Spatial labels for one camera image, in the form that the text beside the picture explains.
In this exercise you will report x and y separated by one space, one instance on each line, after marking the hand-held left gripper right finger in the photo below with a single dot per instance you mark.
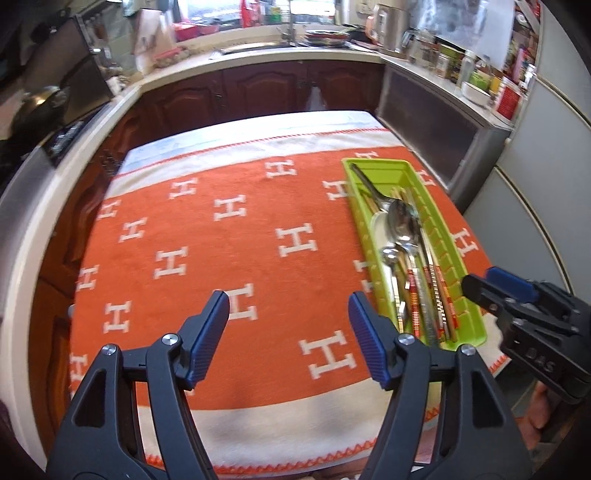
369 341

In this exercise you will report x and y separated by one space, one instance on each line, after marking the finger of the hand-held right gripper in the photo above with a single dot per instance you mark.
480 290
510 282

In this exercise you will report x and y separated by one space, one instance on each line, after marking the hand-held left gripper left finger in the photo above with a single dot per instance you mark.
210 337

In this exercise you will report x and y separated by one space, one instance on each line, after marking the patterned silver chopstick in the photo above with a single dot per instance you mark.
443 304

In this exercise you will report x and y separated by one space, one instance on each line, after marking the ridged metal chopstick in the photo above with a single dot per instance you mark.
431 286

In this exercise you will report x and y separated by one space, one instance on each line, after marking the white ceramic spoon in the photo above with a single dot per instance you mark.
379 230

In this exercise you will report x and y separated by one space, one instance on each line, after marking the green plastic utensil tray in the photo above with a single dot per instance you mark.
392 170

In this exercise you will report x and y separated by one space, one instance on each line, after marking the dark grey metal utensil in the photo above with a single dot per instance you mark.
369 184

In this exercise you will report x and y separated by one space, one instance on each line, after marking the person's right hand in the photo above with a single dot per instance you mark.
538 406

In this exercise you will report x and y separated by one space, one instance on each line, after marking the orange patterned blanket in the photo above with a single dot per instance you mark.
258 258

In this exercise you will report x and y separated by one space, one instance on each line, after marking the grey refrigerator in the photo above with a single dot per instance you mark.
540 184

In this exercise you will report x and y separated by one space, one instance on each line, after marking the metal-framed cabinet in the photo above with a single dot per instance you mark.
434 124

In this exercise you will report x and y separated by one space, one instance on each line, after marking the red labelled container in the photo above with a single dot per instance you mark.
508 99

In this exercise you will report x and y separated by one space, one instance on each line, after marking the white bowl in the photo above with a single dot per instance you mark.
475 92

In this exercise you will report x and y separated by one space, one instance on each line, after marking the clear plastic bottle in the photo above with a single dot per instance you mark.
466 69

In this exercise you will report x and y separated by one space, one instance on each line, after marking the gas stove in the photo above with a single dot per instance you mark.
69 136

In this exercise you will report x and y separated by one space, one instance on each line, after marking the hanging plastic bag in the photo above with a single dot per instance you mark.
315 99

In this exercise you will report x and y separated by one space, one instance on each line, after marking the glass pitcher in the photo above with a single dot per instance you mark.
418 48

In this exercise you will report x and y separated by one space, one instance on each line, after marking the dark wooden kitchen cabinets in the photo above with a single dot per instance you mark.
258 87

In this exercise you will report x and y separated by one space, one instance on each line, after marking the translucent plastic sheet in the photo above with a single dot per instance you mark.
457 27

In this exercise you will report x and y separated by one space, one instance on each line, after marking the steel electric kettle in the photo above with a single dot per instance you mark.
390 25

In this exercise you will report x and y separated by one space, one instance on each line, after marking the black wok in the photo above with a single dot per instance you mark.
44 99

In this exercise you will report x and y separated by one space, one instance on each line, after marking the stainless steel sink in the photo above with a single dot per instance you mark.
258 46

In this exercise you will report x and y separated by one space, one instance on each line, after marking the stack of dishes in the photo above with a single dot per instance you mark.
325 37

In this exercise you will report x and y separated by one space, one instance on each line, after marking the stainless steel panel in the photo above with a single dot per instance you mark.
87 55

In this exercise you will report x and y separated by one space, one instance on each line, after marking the pink basin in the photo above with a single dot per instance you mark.
194 30

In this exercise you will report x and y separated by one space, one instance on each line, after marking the metal kitchen faucet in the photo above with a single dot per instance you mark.
288 23

